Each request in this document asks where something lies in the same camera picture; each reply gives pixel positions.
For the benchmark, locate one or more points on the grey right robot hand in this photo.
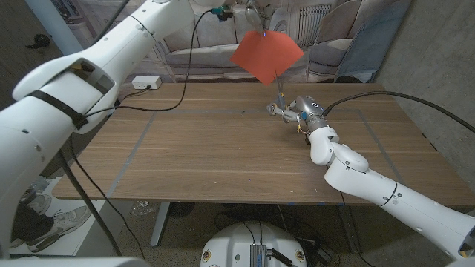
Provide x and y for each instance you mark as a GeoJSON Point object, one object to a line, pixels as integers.
{"type": "Point", "coordinates": [310, 107]}

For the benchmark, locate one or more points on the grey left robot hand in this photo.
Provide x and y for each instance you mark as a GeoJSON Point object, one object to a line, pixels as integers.
{"type": "Point", "coordinates": [256, 13]}

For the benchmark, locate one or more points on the red origami paper sheet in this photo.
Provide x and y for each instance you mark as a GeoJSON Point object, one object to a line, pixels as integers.
{"type": "Point", "coordinates": [267, 55]}

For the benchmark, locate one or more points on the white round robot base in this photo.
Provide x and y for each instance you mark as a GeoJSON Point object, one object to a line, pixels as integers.
{"type": "Point", "coordinates": [230, 244]}

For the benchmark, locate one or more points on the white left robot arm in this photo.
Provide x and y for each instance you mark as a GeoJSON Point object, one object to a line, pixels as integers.
{"type": "Point", "coordinates": [74, 92]}

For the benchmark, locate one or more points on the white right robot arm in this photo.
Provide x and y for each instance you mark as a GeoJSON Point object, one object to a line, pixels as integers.
{"type": "Point", "coordinates": [389, 193]}

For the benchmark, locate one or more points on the silver box on robot base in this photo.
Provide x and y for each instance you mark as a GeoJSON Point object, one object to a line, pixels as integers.
{"type": "Point", "coordinates": [258, 256]}

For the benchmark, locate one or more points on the printed sofa room backdrop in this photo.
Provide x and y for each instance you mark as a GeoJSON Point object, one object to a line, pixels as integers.
{"type": "Point", "coordinates": [334, 18]}

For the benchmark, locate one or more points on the grey blue leaning board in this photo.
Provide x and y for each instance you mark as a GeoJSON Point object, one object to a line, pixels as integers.
{"type": "Point", "coordinates": [375, 41]}

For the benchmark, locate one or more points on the white power strip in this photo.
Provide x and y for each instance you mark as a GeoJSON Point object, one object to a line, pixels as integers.
{"type": "Point", "coordinates": [146, 82]}

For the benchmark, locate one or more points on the white table leg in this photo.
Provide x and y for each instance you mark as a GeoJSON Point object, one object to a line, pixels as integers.
{"type": "Point", "coordinates": [349, 237]}
{"type": "Point", "coordinates": [159, 226]}

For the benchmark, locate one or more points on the black power adapter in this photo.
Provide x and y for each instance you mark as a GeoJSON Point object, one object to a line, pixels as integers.
{"type": "Point", "coordinates": [324, 254]}

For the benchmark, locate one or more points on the white floor board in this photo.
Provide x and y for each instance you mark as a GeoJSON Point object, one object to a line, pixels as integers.
{"type": "Point", "coordinates": [107, 226]}

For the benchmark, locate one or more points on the grey white sneaker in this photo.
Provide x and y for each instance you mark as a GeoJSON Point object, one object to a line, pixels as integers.
{"type": "Point", "coordinates": [63, 222]}
{"type": "Point", "coordinates": [41, 203]}

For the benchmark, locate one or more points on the person's dark trouser leg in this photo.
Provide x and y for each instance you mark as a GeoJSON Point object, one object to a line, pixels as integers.
{"type": "Point", "coordinates": [31, 222]}

